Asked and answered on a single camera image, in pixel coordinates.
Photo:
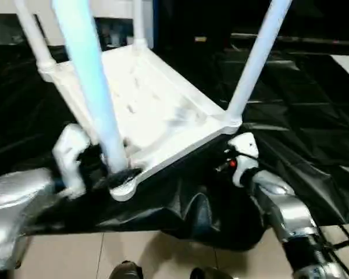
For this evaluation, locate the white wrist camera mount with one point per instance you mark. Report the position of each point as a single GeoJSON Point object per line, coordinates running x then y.
{"type": "Point", "coordinates": [67, 151]}
{"type": "Point", "coordinates": [245, 145]}

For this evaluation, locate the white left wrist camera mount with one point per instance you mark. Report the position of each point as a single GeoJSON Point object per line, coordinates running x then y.
{"type": "Point", "coordinates": [67, 151]}

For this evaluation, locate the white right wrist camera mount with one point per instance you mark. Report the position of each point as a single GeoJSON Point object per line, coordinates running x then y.
{"type": "Point", "coordinates": [245, 145]}

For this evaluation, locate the large black case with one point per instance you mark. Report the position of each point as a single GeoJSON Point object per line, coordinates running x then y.
{"type": "Point", "coordinates": [221, 17]}

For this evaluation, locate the small tan label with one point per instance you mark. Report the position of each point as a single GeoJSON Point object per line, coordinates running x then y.
{"type": "Point", "coordinates": [200, 38]}

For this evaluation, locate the white plastic table top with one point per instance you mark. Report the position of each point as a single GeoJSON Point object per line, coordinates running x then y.
{"type": "Point", "coordinates": [163, 101]}

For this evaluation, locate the black work mat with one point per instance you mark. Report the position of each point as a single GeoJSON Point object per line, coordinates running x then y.
{"type": "Point", "coordinates": [293, 116]}

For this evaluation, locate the black tripod stand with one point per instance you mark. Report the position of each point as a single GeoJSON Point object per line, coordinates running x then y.
{"type": "Point", "coordinates": [341, 243]}

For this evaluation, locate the white plastic table leg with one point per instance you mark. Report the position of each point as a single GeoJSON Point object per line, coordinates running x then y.
{"type": "Point", "coordinates": [256, 58]}
{"type": "Point", "coordinates": [138, 23]}
{"type": "Point", "coordinates": [32, 37]}
{"type": "Point", "coordinates": [90, 72]}

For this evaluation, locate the white glass-door cabinet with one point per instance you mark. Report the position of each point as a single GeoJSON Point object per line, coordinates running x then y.
{"type": "Point", "coordinates": [53, 27]}

